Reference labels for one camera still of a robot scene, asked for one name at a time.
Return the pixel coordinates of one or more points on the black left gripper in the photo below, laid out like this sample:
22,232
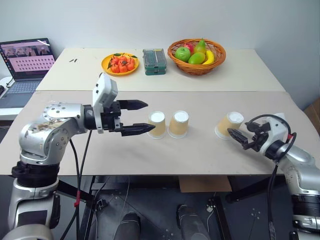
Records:
112,122

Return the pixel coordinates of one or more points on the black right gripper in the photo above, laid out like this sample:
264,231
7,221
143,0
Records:
258,140

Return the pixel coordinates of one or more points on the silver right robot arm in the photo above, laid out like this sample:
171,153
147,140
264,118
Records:
300,160

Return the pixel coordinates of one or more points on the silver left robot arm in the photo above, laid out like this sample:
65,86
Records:
45,135

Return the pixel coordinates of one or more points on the tan paper cup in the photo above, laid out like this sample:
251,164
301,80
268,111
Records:
178,125
157,126
226,125

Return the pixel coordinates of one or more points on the green clear plastic case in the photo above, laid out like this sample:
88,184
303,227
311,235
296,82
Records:
155,72
154,58

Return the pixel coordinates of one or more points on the small orange fruit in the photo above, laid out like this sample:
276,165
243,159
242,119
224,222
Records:
130,67
123,60
113,61
131,61
123,68
115,68

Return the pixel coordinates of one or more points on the brown cardboard sheet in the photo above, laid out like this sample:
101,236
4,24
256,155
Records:
205,183

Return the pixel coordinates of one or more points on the yellow plate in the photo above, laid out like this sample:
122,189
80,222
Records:
106,67

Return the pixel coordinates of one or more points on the beige rear table board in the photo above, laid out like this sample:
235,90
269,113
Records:
225,75

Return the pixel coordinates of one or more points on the brown wicker basket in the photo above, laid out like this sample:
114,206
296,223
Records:
195,68

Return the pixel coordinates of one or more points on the green apple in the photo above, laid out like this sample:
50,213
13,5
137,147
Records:
182,53

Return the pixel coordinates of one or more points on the brown cardboard box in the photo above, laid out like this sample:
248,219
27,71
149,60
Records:
313,107

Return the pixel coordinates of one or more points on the green mango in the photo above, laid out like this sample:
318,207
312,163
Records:
196,58

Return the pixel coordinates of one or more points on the yellow banana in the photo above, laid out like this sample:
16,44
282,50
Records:
210,58

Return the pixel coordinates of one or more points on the red apple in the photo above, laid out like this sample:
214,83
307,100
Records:
189,46

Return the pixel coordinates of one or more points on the green red pear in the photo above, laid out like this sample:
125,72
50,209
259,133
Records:
200,47

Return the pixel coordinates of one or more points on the dark rounded shape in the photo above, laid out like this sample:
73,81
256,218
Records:
128,226
192,222

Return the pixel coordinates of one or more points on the grey laptop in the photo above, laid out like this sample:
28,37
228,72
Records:
25,65

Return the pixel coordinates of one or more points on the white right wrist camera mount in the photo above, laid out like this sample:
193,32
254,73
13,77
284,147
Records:
275,131

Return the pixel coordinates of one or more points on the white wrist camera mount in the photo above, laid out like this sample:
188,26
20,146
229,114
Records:
105,90
275,131

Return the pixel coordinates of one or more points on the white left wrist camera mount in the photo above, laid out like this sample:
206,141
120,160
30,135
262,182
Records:
105,90

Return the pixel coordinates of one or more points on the black metal table frame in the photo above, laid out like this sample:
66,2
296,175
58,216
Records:
162,181

